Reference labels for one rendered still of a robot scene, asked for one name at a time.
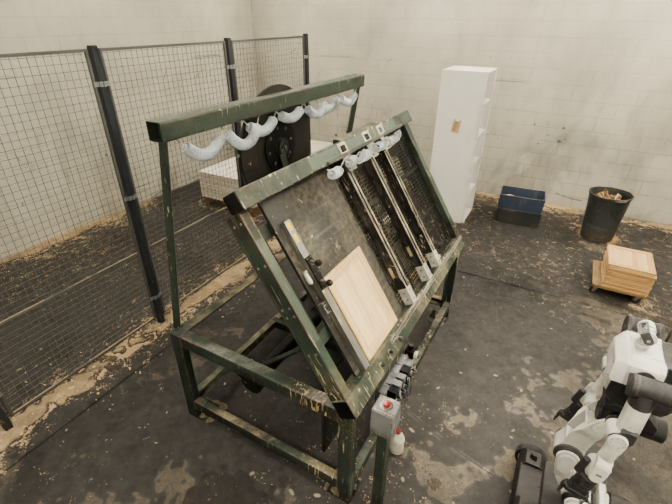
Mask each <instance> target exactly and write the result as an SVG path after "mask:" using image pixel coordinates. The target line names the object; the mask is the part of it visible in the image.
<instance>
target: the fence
mask: <svg viewBox="0 0 672 504"><path fill-rule="evenodd" d="M287 222H290V223H291V225H292V227H293V229H294V230H292V231H290V230H289V228H288V226H287V224H286V223H287ZM279 225H280V227H281V229H282V231H283V232H284V234H285V236H286V238H287V240H288V241H289V243H290V245H291V247H292V248H293V250H294V252H295V254H296V256H297V257H298V259H299V261H300V263H301V265H302V266H303V268H304V270H307V271H308V273H309V275H310V277H311V278H312V280H313V286H314V288H315V290H316V292H317V293H318V295H319V297H320V299H321V301H326V302H327V304H328V306H329V308H330V309H331V312H330V313H329V315H330V317H331V319H332V320H333V322H334V324H335V326H336V328H337V329H338V331H339V333H340V335H341V337H342V338H343V340H344V342H345V344H346V346H347V347H348V349H349V351H350V353H351V355H352V356H353V358H354V360H355V362H356V364H357V365H358V367H359V369H360V371H364V370H366V369H367V368H368V367H369V365H370V364H369V363H368V361H367V359H366V357H365V355H364V354H363V352H362V350H361V348H360V346H359V344H358V343H357V341H356V339H355V337H354V335H353V334H352V332H351V330H350V328H349V326H348V324H347V323H346V321H345V319H344V317H343V315H342V314H341V312H340V310H339V308H338V306H337V304H336V303H335V301H334V299H333V297H332V295H331V293H330V292H329V290H328V288H327V287H326V288H325V289H324V290H321V288H320V286H319V284H318V282H317V281H316V279H315V277H314V275H313V273H312V272H311V270H310V268H309V266H308V264H307V263H306V261H305V258H306V257H307V256H308V255H309V253H308V252H307V250H306V248H305V246H304V244H303V243H302V241H301V239H300V237H299V235H298V233H297V232H296V230H295V228H294V226H293V224H292V222H291V221H290V219H288V220H286V221H284V222H283V223H281V224H279ZM295 233H296V234H297V236H298V238H299V240H300V241H299V242H298V243H297V242H296V240H295V239H294V237H293V234H295Z"/></svg>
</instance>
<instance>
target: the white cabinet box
mask: <svg viewBox="0 0 672 504"><path fill-rule="evenodd" d="M497 69H498V68H491V67H474V66H456V65H454V66H451V67H448V68H445V69H442V75H441V83H440V91H439V100H438V108H437V116H436V124H435V132H434V140H433V149H432V157H431V165H430V172H431V174H432V177H433V179H434V181H435V183H436V185H437V187H438V189H439V192H440V194H441V196H442V198H443V200H444V202H445V204H446V207H447V209H448V211H449V213H450V215H451V217H452V219H453V222H456V223H463V222H464V221H465V219H466V218H467V216H468V214H469V213H470V211H471V210H472V206H473V201H474V195H475V190H476V184H477V179H478V173H479V168H480V162H481V157H482V151H483V146H484V140H485V135H486V129H487V124H488V118H489V113H490V107H491V102H492V96H493V91H494V85H495V80H496V74H497Z"/></svg>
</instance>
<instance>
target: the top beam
mask: <svg viewBox="0 0 672 504"><path fill-rule="evenodd" d="M411 121H412V118H411V116H410V114H409V112H408V110H406V111H404V112H402V113H400V114H398V115H395V116H393V117H391V118H389V119H387V120H385V121H383V122H380V123H378V124H376V125H374V126H372V127H370V128H368V129H365V130H363V131H361V132H359V133H357V134H355V135H353V136H350V137H348V138H346V139H344V140H342V141H340V142H338V143H335V144H333V145H331V146H329V147H327V148H325V149H323V150H320V151H318V152H316V153H314V154H312V155H310V156H308V157H305V158H303V159H301V160H299V161H297V162H295V163H293V164H290V165H288V166H286V167H284V168H282V169H280V170H278V171H275V172H273V173H271V174H269V175H267V176H265V177H263V178H260V179H258V180H256V181H254V182H252V183H250V184H248V185H245V186H243V187H241V188H239V189H237V190H235V191H233V192H231V193H230V194H228V195H226V196H225V197H223V201H224V203H225V204H226V206H227V208H228V210H229V211H230V213H231V215H232V216H235V215H237V214H238V213H240V212H242V211H244V210H246V209H248V208H250V207H252V206H253V205H255V204H257V203H259V202H261V201H263V200H265V199H267V198H268V197H270V196H272V195H274V194H276V193H278V192H280V191H282V190H283V189H285V188H287V187H289V186H291V185H293V184H295V183H297V182H298V181H300V180H302V179H304V178H306V177H308V176H310V175H312V174H313V173H315V172H317V171H319V170H321V169H323V168H325V167H326V166H329V165H327V163H326V162H328V161H330V160H332V159H334V158H336V157H337V156H339V155H341V154H340V152H339V150H338V148H337V146H336V145H337V144H339V143H341V142H343V141H345V143H346V145H347V147H348V149H349V150H351V149H353V148H355V147H357V146H359V145H361V144H363V143H364V140H363V138H362V135H361V133H362V132H364V131H366V130H368V132H369V134H370V136H371V138H374V137H376V136H378V132H377V130H376V128H375V126H377V125H379V124H381V125H382V127H383V129H384V131H385V132H386V131H388V130H390V129H391V128H393V127H395V126H397V125H399V124H402V126H403V125H405V124H407V123H409V122H411Z"/></svg>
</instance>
